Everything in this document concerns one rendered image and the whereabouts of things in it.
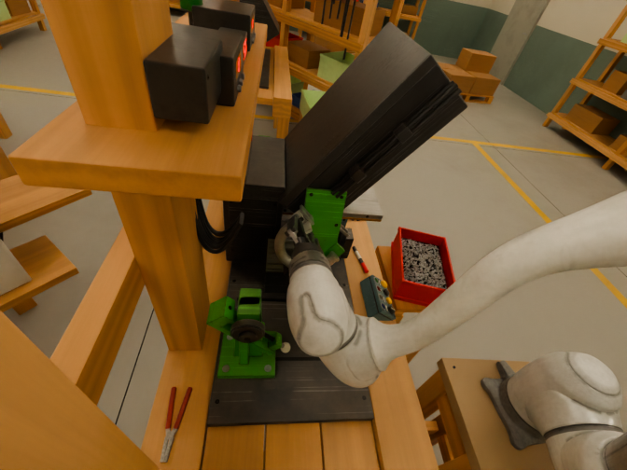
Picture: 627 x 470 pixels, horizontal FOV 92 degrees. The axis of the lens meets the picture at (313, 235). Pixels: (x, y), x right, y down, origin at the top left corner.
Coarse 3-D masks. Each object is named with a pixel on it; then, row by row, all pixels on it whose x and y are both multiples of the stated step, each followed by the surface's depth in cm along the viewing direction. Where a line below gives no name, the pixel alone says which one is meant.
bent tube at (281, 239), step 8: (304, 208) 85; (304, 216) 83; (312, 216) 87; (312, 224) 84; (280, 232) 86; (280, 240) 87; (280, 248) 88; (280, 256) 89; (288, 256) 91; (288, 264) 91
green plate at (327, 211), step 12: (312, 192) 84; (324, 192) 85; (312, 204) 86; (324, 204) 86; (336, 204) 87; (324, 216) 88; (336, 216) 89; (312, 228) 90; (324, 228) 90; (336, 228) 91; (324, 240) 92; (336, 240) 93; (324, 252) 94
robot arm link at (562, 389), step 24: (552, 360) 75; (576, 360) 71; (528, 384) 78; (552, 384) 72; (576, 384) 68; (600, 384) 67; (528, 408) 77; (552, 408) 71; (576, 408) 68; (600, 408) 66
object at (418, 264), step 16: (400, 240) 129; (416, 240) 137; (432, 240) 136; (400, 256) 121; (416, 256) 130; (432, 256) 129; (448, 256) 126; (400, 272) 117; (416, 272) 123; (432, 272) 123; (448, 272) 122; (400, 288) 116; (416, 288) 114; (432, 288) 112
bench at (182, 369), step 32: (224, 256) 112; (224, 288) 102; (192, 352) 86; (160, 384) 79; (192, 384) 80; (160, 416) 74; (192, 416) 75; (160, 448) 69; (192, 448) 70; (224, 448) 71; (256, 448) 72; (288, 448) 73; (320, 448) 74; (352, 448) 75
